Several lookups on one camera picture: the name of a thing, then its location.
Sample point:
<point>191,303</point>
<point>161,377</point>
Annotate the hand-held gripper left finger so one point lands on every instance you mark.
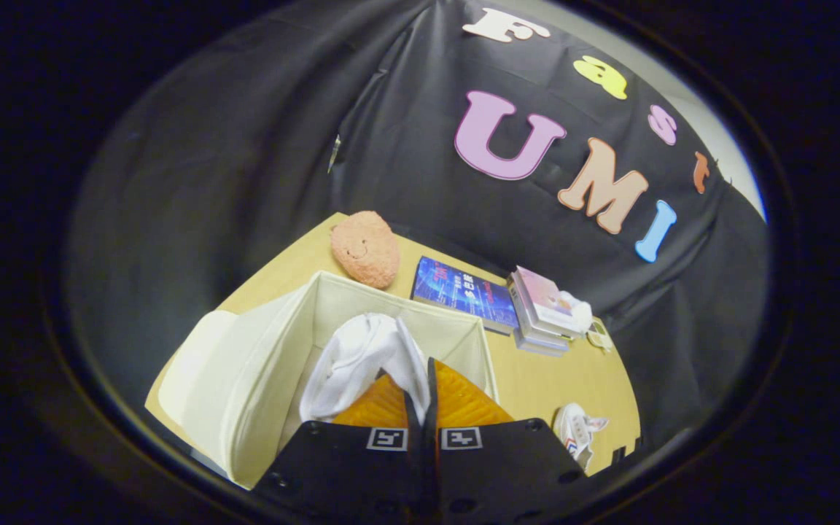
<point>347,467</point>

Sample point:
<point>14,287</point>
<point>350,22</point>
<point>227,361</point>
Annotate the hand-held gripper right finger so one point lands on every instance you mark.
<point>500,467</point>

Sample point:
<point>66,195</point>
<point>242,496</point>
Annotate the white shoe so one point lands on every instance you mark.
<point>351,364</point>
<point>574,430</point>

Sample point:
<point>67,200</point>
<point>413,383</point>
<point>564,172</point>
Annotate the beige fabric storage box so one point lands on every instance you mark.
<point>245,394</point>

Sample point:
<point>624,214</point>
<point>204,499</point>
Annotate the pale blue book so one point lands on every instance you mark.
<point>537,348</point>

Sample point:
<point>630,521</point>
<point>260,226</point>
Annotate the white thick book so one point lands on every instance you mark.
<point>526,324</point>

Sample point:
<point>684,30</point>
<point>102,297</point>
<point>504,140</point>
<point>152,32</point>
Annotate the small white palette tray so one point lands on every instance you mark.
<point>599,337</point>

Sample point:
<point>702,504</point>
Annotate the white fluffy plush ball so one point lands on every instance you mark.
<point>580,313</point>

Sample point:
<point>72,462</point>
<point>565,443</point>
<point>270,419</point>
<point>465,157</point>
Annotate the pink cover book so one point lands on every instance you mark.
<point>544,295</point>

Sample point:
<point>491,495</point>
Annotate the blue cover book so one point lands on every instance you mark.
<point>464,292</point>

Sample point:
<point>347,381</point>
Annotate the orange smiley plush toy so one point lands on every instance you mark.
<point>365,248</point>

